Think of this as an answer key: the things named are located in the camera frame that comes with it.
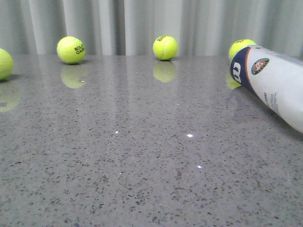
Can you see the far-left tennis ball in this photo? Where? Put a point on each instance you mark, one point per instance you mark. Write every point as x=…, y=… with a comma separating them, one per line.
x=6, y=64

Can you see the Roland Garros labelled tennis ball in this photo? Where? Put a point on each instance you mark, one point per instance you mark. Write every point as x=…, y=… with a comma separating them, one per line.
x=71, y=50

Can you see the white blue tennis ball can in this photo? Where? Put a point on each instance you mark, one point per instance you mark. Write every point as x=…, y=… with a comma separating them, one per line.
x=276, y=79

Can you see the right tennis ball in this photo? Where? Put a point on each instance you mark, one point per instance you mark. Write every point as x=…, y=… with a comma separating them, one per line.
x=236, y=46

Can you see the centre tennis ball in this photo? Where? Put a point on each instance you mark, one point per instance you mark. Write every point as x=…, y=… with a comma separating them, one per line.
x=165, y=47

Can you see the grey pleated curtain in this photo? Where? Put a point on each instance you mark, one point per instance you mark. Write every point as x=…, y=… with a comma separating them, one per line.
x=129, y=27

